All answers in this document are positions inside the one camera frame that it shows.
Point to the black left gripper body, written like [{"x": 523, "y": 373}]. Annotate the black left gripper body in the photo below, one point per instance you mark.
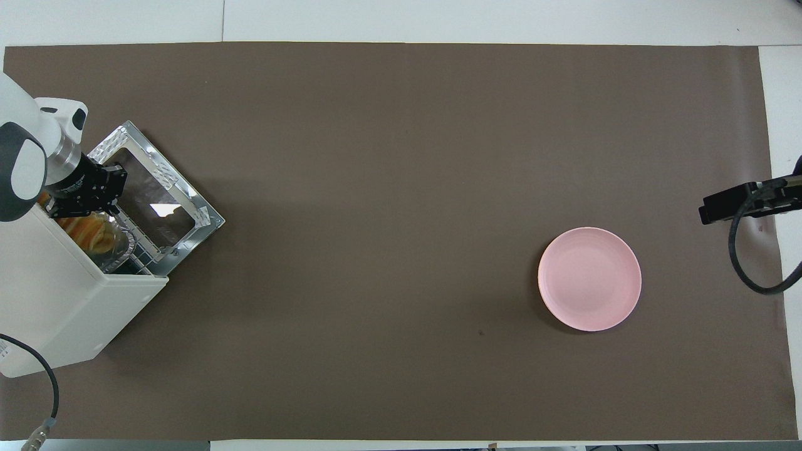
[{"x": 88, "y": 185}]

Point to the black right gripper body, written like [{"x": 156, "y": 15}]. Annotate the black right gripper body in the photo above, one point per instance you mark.
[{"x": 783, "y": 197}]

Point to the sliced golden bread loaf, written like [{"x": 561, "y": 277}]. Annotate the sliced golden bread loaf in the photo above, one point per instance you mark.
[{"x": 88, "y": 233}]

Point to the aluminium foil tray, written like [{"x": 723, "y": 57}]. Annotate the aluminium foil tray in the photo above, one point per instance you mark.
[{"x": 122, "y": 247}]

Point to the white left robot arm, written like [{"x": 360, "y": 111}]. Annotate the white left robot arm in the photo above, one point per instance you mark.
[{"x": 31, "y": 144}]

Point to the glass oven door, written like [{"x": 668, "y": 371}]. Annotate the glass oven door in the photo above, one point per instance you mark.
[{"x": 207, "y": 219}]

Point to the cream toaster oven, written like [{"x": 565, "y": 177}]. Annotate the cream toaster oven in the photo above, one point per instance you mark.
[{"x": 56, "y": 313}]

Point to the pink round plate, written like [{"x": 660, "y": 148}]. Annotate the pink round plate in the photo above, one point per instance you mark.
[{"x": 589, "y": 279}]

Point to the brown table mat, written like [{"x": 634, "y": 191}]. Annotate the brown table mat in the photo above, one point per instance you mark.
[{"x": 376, "y": 250}]

